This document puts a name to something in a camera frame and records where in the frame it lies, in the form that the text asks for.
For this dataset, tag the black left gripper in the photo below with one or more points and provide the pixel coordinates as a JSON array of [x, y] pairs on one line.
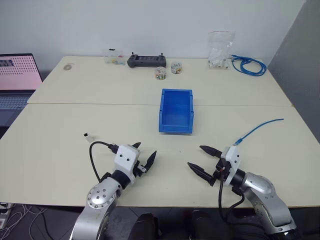
[[139, 170]]

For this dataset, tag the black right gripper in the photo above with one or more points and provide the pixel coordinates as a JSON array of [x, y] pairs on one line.
[[218, 172]]

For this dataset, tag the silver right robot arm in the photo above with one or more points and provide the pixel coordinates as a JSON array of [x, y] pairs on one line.
[[262, 190]]

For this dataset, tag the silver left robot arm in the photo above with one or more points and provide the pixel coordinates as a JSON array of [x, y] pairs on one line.
[[100, 197]]

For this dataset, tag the small white connector piece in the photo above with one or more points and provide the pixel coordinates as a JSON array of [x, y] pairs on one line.
[[87, 137]]

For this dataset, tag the blue plastic bin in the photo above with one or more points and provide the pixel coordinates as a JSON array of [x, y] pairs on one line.
[[176, 112]]

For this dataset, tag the dark rounded shape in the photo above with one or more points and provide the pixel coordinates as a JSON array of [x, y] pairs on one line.
[[145, 226]]

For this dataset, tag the clear jar with colourful bits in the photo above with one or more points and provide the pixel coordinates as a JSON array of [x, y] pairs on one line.
[[176, 68], [160, 73]]

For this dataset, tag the grey remote controller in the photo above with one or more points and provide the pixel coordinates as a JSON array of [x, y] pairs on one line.
[[146, 61]]

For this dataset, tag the clear plastic box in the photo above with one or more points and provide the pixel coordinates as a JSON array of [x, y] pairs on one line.
[[114, 57]]

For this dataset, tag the clear plastic bag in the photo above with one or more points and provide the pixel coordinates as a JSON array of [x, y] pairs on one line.
[[220, 52]]

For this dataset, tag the clear tape roll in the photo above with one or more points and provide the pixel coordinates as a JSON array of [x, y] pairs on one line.
[[67, 67]]

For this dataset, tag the open laptop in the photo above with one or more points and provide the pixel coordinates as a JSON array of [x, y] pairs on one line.
[[15, 75]]

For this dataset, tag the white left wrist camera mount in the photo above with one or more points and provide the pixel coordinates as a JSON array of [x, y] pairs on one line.
[[125, 157]]

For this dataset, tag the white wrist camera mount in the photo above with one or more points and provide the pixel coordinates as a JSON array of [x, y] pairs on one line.
[[232, 160], [125, 157]]

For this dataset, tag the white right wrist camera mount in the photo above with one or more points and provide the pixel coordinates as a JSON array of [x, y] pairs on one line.
[[232, 160]]

